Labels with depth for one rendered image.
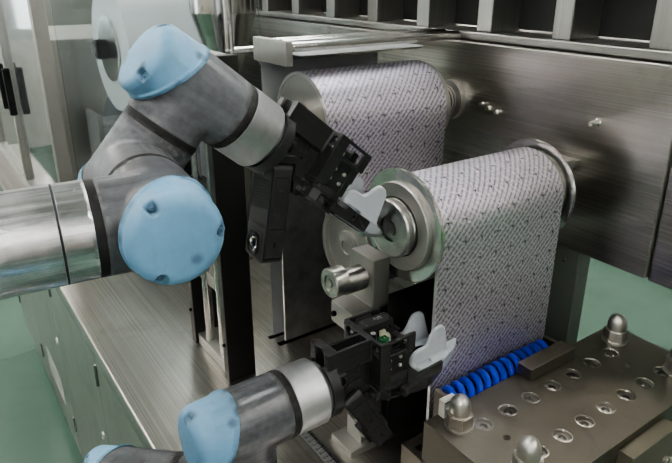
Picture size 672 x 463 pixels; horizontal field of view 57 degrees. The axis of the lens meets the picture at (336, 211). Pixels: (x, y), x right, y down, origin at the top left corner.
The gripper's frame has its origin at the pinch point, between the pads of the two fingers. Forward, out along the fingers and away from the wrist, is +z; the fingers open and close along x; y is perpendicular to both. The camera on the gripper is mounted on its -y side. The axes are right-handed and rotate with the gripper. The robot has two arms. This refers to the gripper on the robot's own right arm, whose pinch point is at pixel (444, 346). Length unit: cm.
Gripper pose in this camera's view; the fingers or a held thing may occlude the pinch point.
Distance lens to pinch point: 83.8
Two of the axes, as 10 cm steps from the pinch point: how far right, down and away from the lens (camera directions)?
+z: 8.2, -2.1, 5.3
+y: 0.0, -9.3, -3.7
